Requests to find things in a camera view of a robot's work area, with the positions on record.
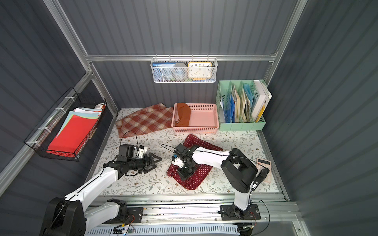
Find blue box in basket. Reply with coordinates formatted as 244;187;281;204
151;62;176;83

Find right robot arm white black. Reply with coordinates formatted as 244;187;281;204
171;144;258;212

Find pink plastic basket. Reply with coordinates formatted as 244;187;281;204
171;103;219;134

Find black wire side basket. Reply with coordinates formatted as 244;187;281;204
24;88;107;161

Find small orange white card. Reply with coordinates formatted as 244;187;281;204
256;158;272;184

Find rust orange skirt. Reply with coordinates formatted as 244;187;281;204
175;103;192;127

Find white book in organizer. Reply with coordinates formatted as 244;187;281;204
252;80;272;123

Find blue folders in organizer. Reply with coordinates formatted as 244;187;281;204
224;92;236;124

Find yellow alarm clock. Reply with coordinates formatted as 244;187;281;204
188;62;212;81

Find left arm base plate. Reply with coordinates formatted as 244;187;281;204
104;207;144;224

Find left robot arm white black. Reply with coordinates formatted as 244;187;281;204
39;145;162;236

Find white wire wall basket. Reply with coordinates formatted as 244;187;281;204
150;57;218;84

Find red paper stack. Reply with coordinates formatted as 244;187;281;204
47;115;97;157

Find mint green file organizer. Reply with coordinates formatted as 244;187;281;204
216;80;266;131

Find grey tape roll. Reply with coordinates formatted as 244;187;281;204
171;63;188;81

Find red plaid skirt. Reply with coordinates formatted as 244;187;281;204
115;103;174;138

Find dark red polka-dot skirt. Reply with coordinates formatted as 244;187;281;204
166;134;223;190

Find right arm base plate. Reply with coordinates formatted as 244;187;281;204
218;204;261;221

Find floral table mat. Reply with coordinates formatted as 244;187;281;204
90;124;266;196

